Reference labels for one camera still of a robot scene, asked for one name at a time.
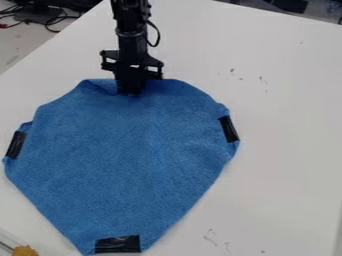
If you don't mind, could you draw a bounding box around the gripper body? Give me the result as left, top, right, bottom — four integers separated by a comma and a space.
98, 32, 166, 97

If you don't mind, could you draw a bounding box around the blue cloth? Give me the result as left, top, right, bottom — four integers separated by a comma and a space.
1, 77, 242, 256

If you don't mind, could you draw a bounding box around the yellow toy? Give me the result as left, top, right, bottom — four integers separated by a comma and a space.
10, 245, 41, 256

